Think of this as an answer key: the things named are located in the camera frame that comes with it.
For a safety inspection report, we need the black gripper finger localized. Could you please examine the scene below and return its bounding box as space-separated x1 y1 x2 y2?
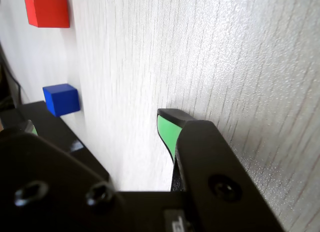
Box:
0 101 131 232
156 108 287 232

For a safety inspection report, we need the red cube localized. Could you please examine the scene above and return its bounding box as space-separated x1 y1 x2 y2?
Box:
23 0 70 29

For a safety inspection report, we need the blue cube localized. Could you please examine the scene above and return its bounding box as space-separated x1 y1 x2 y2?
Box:
42 83 81 117

